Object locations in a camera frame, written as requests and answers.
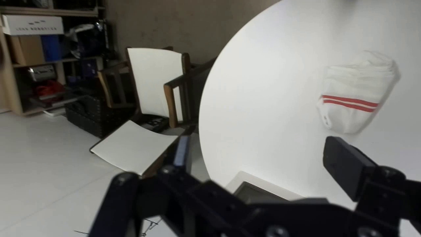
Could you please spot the white flat board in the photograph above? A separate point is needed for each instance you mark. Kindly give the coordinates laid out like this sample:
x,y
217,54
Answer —
x,y
153,79

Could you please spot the white printed cardboard box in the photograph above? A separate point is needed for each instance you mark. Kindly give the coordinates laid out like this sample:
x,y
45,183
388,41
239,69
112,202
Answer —
x,y
33,25

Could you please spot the dark wooden chair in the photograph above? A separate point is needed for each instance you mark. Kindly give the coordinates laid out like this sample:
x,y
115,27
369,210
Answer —
x,y
114,87

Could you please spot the black woven crate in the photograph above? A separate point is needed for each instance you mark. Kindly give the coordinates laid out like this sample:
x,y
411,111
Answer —
x,y
87,114

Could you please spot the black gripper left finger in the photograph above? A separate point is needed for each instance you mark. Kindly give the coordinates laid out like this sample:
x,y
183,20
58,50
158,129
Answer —
x,y
182,152

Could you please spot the white cloth with red stripes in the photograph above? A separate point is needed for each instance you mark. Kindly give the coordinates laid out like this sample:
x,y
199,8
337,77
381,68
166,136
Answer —
x,y
356,79

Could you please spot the wooden storage shelf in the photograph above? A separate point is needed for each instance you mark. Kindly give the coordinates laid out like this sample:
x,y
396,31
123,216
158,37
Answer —
x,y
14,87

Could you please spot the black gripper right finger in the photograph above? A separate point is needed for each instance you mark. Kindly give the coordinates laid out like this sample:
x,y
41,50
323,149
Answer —
x,y
346,166

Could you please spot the blue storage box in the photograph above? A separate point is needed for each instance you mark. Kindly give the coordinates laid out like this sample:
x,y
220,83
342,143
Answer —
x,y
54,48

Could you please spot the red item on shelf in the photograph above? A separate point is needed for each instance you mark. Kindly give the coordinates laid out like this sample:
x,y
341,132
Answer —
x,y
48,90

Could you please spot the plain brown cardboard box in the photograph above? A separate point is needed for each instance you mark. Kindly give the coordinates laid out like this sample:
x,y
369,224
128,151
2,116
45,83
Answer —
x,y
27,50

